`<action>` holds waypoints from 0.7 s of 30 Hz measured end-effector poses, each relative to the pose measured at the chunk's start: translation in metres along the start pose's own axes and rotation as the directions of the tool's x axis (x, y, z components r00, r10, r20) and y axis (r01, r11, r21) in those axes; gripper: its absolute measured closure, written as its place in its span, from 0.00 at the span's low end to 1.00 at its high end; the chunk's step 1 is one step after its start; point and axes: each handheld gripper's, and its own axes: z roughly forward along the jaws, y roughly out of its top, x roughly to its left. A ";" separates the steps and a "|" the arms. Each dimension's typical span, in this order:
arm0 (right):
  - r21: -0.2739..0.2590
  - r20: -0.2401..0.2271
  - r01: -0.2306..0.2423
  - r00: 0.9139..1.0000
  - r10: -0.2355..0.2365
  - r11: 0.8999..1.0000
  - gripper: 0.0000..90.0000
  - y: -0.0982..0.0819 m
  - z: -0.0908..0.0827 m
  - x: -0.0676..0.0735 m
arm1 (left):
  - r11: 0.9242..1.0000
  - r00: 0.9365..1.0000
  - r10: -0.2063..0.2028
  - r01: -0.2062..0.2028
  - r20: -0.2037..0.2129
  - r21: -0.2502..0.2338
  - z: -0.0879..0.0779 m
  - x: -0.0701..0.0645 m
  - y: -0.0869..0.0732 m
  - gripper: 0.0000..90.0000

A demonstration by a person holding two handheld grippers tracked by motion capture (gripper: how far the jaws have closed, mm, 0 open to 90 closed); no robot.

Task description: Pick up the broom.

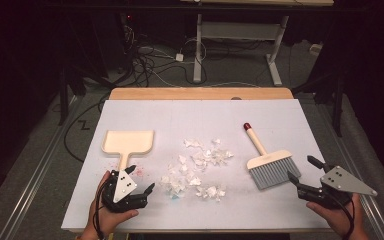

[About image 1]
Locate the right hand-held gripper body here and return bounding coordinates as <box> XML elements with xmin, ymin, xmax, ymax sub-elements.
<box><xmin>295</xmin><ymin>165</ymin><xmax>378</xmax><ymax>210</ymax></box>

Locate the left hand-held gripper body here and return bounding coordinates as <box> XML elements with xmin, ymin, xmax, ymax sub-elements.
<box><xmin>100</xmin><ymin>169</ymin><xmax>149</xmax><ymax>213</ymax></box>

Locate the cream brush with grey bristles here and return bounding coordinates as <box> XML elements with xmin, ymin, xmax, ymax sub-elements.
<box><xmin>243</xmin><ymin>122</ymin><xmax>302</xmax><ymax>191</ymax></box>

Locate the pile of white paper scraps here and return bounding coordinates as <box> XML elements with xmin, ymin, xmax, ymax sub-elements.
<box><xmin>159</xmin><ymin>137</ymin><xmax>235</xmax><ymax>203</ymax></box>

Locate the person's left hand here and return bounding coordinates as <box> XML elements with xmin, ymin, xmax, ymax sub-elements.
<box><xmin>85</xmin><ymin>170</ymin><xmax>140</xmax><ymax>236</ymax></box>

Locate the person's right hand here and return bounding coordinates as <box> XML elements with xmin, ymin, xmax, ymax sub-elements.
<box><xmin>305</xmin><ymin>193</ymin><xmax>362</xmax><ymax>238</ymax></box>

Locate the cream dustpan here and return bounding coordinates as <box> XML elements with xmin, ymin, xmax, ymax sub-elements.
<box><xmin>100</xmin><ymin>129</ymin><xmax>156</xmax><ymax>172</ymax></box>

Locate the black metal stand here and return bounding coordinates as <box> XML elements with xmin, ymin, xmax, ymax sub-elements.
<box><xmin>57</xmin><ymin>64</ymin><xmax>114</xmax><ymax>128</ymax></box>
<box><xmin>292</xmin><ymin>70</ymin><xmax>347</xmax><ymax>138</ymax></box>

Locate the white board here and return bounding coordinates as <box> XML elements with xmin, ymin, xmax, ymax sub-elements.
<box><xmin>60</xmin><ymin>99</ymin><xmax>355</xmax><ymax>233</ymax></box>

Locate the wooden table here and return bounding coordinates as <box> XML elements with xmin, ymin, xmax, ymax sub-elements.
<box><xmin>68</xmin><ymin>87</ymin><xmax>335</xmax><ymax>234</ymax></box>

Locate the small white box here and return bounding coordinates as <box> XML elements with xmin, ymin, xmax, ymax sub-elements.
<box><xmin>309</xmin><ymin>43</ymin><xmax>324</xmax><ymax>57</ymax></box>

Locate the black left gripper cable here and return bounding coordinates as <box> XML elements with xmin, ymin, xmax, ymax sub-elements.
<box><xmin>92</xmin><ymin>181</ymin><xmax>112</xmax><ymax>240</ymax></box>

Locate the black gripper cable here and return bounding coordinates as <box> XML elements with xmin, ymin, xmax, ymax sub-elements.
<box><xmin>326</xmin><ymin>191</ymin><xmax>356</xmax><ymax>240</ymax></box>
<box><xmin>92</xmin><ymin>181</ymin><xmax>112</xmax><ymax>240</ymax></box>

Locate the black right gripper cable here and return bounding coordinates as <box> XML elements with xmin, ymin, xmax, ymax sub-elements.
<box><xmin>326</xmin><ymin>191</ymin><xmax>356</xmax><ymax>240</ymax></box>

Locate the metal floor rail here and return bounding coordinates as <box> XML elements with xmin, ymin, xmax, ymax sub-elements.
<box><xmin>315</xmin><ymin>99</ymin><xmax>384</xmax><ymax>240</ymax></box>
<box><xmin>0</xmin><ymin>94</ymin><xmax>85</xmax><ymax>240</ymax></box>

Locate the long black floor cable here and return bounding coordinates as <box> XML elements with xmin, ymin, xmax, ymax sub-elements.
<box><xmin>62</xmin><ymin>93</ymin><xmax>112</xmax><ymax>164</ymax></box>

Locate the bundle of black floor cables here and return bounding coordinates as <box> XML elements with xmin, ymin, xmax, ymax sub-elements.
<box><xmin>119</xmin><ymin>19</ymin><xmax>211</xmax><ymax>88</ymax></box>

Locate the white desk frame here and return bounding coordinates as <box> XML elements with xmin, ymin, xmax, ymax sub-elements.
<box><xmin>179</xmin><ymin>0</ymin><xmax>335</xmax><ymax>87</ymax></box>

